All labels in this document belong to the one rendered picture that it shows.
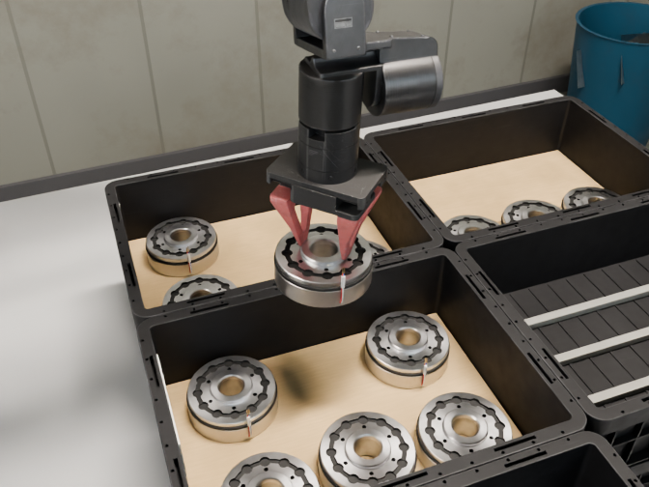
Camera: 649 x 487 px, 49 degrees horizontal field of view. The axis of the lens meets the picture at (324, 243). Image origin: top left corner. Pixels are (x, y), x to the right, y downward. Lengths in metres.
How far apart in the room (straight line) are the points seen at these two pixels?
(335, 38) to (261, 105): 2.22
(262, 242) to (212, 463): 0.39
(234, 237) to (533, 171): 0.53
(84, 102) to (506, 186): 1.76
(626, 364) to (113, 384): 0.70
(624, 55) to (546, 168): 1.54
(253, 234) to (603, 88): 1.99
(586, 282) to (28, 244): 0.94
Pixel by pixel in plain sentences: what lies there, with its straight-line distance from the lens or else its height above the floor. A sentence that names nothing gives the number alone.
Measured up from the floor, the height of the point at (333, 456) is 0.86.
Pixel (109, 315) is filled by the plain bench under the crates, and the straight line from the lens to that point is 1.19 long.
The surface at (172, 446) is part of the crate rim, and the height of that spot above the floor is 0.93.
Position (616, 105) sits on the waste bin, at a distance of 2.91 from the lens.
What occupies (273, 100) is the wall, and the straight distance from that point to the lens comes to 2.82.
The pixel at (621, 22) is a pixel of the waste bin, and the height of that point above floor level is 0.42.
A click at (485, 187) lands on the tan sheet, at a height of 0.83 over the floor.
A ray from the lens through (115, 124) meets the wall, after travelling 2.71.
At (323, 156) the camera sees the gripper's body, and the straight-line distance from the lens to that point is 0.65.
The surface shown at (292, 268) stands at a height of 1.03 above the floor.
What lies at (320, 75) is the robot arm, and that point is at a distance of 0.61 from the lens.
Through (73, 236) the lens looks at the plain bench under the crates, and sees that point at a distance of 1.38.
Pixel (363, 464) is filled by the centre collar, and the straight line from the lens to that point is 0.77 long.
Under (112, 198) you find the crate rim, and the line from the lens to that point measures 1.04.
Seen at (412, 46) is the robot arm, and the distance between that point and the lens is 0.65.
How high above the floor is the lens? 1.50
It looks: 39 degrees down
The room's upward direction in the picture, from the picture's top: straight up
